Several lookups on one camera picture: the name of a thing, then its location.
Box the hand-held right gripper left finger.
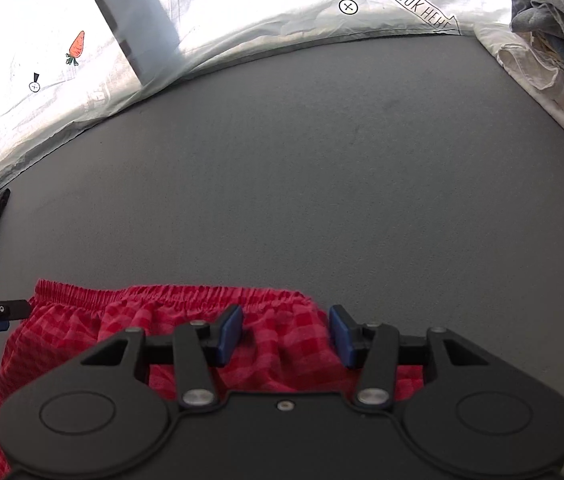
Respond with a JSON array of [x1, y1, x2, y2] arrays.
[[78, 304, 244, 409]]

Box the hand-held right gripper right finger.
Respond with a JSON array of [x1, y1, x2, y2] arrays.
[[329, 304, 494, 409]]

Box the red checked shorts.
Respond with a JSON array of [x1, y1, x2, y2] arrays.
[[0, 280, 425, 480]]

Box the white cloth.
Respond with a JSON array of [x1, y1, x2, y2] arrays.
[[477, 25, 564, 171]]

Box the white printed bed sheet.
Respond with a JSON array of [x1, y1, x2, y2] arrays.
[[0, 0, 530, 181]]

